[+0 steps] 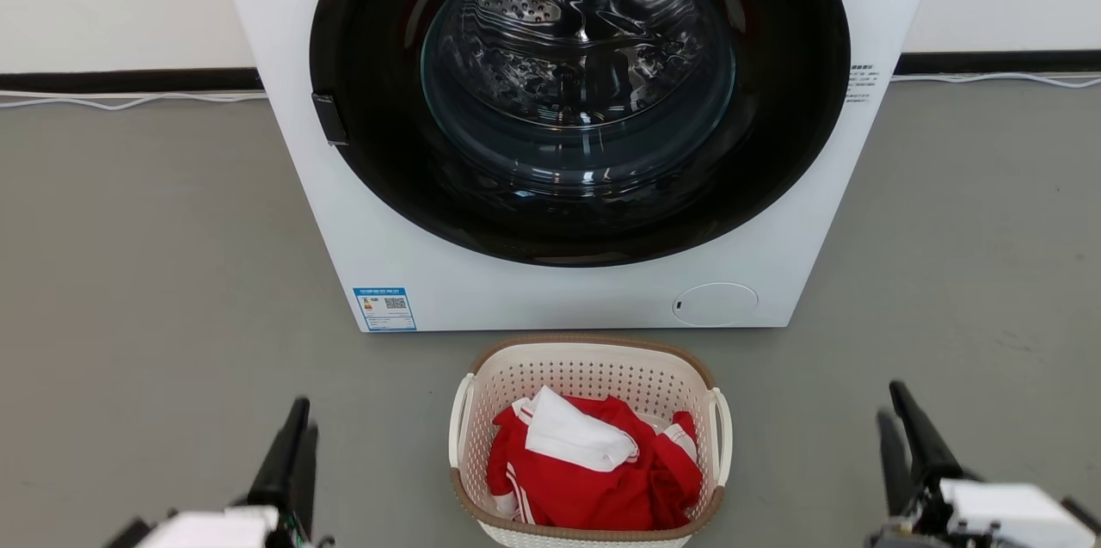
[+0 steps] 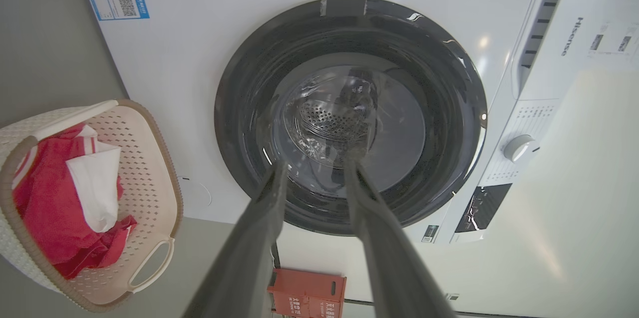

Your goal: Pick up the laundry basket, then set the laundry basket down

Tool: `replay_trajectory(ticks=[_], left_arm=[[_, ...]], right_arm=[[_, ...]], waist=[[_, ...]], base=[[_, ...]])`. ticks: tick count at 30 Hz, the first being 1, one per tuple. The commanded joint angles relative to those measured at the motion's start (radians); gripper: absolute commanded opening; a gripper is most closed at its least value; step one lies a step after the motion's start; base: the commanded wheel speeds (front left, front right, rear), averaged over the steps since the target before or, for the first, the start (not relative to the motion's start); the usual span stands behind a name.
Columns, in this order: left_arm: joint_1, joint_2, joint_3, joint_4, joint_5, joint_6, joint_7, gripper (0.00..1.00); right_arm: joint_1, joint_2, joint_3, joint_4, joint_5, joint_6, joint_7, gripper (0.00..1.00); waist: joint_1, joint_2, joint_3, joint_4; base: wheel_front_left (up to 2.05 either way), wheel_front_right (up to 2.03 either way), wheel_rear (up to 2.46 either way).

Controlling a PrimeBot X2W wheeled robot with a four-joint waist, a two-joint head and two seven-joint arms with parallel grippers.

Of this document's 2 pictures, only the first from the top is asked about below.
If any red garment with white stripes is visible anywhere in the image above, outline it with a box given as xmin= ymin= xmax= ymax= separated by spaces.
xmin=486 ymin=396 xmax=704 ymax=532

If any white front-load washing machine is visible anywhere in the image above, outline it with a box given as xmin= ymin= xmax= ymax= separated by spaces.
xmin=207 ymin=0 xmax=947 ymax=334

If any black baseboard strip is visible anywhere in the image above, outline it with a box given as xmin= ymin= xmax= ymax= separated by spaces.
xmin=895 ymin=51 xmax=1101 ymax=76
xmin=0 ymin=68 xmax=263 ymax=95

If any glass door window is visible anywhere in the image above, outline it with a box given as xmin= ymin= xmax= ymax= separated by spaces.
xmin=421 ymin=0 xmax=736 ymax=188

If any small printed text sticker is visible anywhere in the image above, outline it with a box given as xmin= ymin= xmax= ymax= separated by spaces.
xmin=846 ymin=62 xmax=880 ymax=106

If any round black washer door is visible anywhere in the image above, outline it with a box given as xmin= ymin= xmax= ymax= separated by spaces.
xmin=309 ymin=0 xmax=852 ymax=268

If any white floor cable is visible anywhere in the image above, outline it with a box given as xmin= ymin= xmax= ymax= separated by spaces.
xmin=891 ymin=71 xmax=1101 ymax=90
xmin=0 ymin=89 xmax=268 ymax=112

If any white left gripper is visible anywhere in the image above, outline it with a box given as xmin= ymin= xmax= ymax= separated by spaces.
xmin=129 ymin=397 xmax=320 ymax=548

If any round white filter cover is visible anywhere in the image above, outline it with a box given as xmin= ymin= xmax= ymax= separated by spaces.
xmin=672 ymin=282 xmax=760 ymax=328

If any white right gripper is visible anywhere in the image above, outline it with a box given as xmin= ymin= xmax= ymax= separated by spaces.
xmin=869 ymin=381 xmax=1098 ymax=548

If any blue energy label sticker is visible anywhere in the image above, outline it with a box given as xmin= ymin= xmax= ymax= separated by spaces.
xmin=354 ymin=287 xmax=417 ymax=332

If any white perforated laundry basket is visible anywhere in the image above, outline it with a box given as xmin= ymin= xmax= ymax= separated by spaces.
xmin=448 ymin=334 xmax=734 ymax=548

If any black door latch handle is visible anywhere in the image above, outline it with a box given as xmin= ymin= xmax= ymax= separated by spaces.
xmin=311 ymin=92 xmax=349 ymax=146

